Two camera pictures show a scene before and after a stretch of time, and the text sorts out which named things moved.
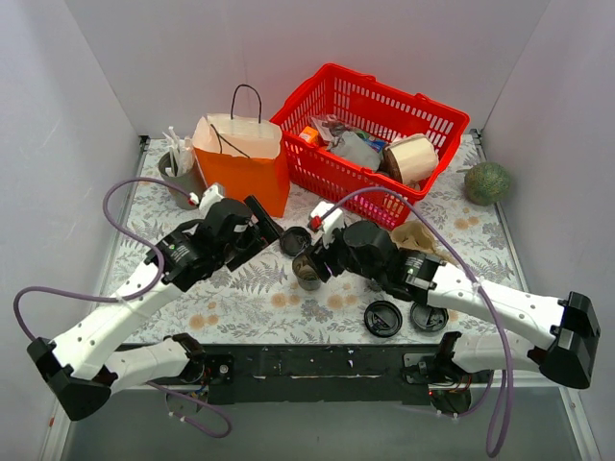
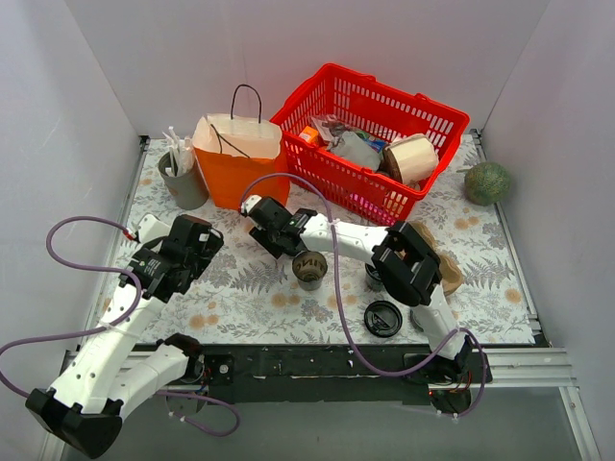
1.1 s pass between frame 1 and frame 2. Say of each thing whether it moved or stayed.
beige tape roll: stayed
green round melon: stayed
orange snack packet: stayed
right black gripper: moved
